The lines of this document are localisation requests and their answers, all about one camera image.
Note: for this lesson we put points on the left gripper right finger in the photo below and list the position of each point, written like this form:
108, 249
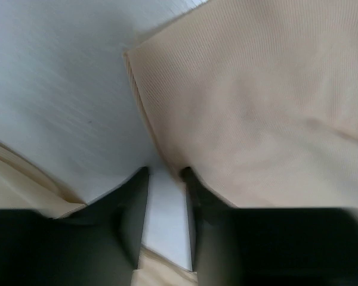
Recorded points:
269, 246

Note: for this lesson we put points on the beige trousers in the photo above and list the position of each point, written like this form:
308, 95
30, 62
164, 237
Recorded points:
258, 98

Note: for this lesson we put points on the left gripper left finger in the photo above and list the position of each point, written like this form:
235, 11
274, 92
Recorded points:
97, 245

